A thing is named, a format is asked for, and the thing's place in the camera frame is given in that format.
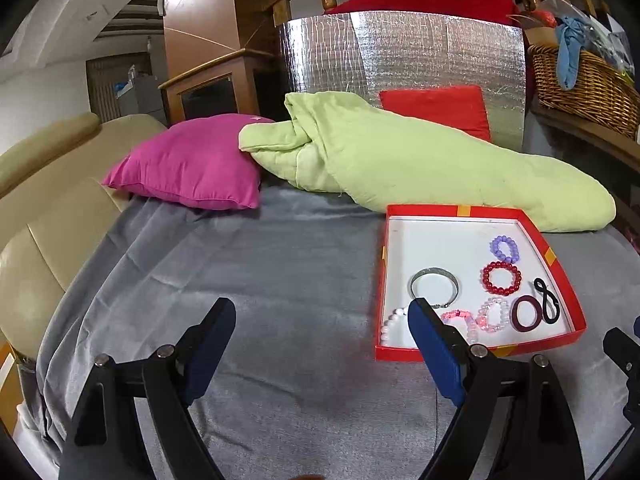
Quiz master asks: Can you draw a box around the red cushion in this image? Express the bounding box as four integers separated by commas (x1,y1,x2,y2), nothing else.
378,84,491,142

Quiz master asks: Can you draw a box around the beige leather sofa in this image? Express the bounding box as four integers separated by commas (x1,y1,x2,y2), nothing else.
1,113,165,360

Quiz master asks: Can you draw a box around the pink rose bead bracelet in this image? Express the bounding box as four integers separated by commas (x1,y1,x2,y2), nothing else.
474,296,512,334

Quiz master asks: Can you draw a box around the red bead bracelet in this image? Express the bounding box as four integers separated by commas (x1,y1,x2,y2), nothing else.
480,260,523,297

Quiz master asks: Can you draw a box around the silver metal bangle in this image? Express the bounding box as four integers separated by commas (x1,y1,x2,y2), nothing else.
407,266,461,309

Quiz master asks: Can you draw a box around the pink white small bead bracelet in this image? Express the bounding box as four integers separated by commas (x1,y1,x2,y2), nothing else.
439,308,484,345

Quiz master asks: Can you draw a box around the white large bead bracelet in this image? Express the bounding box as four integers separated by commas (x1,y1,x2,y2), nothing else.
380,306,407,347

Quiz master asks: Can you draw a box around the wicker basket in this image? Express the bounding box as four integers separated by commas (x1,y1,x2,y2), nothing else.
527,44,639,141

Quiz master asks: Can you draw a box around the purple bead bracelet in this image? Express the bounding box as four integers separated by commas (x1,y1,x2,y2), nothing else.
488,233,522,265

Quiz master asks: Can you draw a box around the wooden cabinet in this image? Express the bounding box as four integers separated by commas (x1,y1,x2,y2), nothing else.
160,0,284,125

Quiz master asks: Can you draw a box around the red shallow gift box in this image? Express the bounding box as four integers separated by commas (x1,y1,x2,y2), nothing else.
375,205,587,362

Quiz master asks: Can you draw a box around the black hair tie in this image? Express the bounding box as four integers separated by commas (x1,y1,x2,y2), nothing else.
531,276,561,326

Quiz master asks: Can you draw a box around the grey bed cover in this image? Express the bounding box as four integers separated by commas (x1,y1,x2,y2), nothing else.
27,183,639,479

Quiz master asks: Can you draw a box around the silver insulation foil panel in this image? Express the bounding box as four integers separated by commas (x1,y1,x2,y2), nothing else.
279,11,526,151

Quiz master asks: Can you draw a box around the wooden shelf table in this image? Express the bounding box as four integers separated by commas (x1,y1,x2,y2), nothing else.
524,94,640,231

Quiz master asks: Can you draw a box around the blue cloth in basket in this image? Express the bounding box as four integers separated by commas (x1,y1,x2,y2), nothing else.
555,16,589,91

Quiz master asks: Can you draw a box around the maroon hair tie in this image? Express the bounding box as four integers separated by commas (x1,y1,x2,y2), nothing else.
508,294,545,334

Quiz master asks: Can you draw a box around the light green folded blanket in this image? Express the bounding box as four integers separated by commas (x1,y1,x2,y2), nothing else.
239,91,616,232

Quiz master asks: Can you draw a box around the magenta pillow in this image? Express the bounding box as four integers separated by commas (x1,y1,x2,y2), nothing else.
102,114,269,211

